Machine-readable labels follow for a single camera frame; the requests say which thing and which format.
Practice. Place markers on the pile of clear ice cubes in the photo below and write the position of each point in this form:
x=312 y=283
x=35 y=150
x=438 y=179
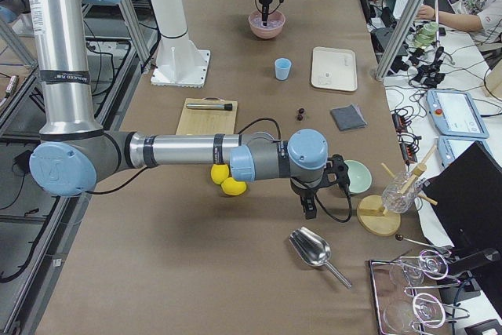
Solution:
x=272 y=23

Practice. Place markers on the steel ice scoop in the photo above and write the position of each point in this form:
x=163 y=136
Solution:
x=315 y=251

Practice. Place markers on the light blue cup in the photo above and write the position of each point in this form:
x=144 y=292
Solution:
x=282 y=68

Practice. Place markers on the wooden cup stand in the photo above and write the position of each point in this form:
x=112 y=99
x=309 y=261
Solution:
x=375 y=218

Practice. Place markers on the pink bowl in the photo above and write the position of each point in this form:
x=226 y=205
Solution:
x=272 y=29

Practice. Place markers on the mint green bowl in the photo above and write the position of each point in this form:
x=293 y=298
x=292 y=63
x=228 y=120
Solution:
x=360 y=177

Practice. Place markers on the yellow lemon lower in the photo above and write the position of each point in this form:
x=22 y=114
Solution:
x=232 y=187

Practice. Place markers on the yellow lemon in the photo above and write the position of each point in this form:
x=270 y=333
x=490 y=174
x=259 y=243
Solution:
x=232 y=187
x=219 y=173

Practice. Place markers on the clear glass on stand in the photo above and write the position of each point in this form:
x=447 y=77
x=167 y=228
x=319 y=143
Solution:
x=395 y=201

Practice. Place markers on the cream rabbit tray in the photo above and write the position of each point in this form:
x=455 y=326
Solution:
x=334 y=69

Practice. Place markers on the yellow lemon upper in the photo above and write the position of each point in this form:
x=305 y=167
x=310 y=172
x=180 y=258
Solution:
x=219 y=173

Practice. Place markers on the grey folded cloth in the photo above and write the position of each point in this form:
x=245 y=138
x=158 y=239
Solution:
x=348 y=118

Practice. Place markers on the steel muddler black tip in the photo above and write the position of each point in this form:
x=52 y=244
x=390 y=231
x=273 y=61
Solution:
x=210 y=107

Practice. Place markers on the wine glass upper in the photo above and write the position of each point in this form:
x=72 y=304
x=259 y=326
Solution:
x=412 y=271

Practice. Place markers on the wine glass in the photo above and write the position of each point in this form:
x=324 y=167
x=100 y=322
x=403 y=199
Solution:
x=424 y=312
x=412 y=271

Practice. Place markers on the wooden cutting board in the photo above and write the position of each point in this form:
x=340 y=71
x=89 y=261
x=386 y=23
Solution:
x=197 y=122

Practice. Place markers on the black glass rack tray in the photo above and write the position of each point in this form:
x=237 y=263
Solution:
x=384 y=292

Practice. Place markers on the blue teach pendant lower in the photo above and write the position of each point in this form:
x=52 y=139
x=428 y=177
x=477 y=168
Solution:
x=450 y=148

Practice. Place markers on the blue teach pendant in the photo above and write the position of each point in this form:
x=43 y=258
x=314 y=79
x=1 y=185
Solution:
x=455 y=114
x=450 y=148

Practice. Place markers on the wine glass lower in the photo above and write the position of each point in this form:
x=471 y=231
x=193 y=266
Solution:
x=424 y=312

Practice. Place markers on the black monitor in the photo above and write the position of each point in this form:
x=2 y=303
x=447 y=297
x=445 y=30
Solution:
x=468 y=196

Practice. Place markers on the blue teach pendant upper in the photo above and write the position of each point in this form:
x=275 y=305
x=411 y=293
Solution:
x=455 y=114

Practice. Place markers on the seated person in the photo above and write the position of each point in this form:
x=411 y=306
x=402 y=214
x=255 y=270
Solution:
x=480 y=18

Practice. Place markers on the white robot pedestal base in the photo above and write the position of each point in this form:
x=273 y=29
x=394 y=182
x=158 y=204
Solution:
x=178 y=61

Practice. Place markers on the aluminium frame post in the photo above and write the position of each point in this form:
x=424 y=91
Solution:
x=397 y=38

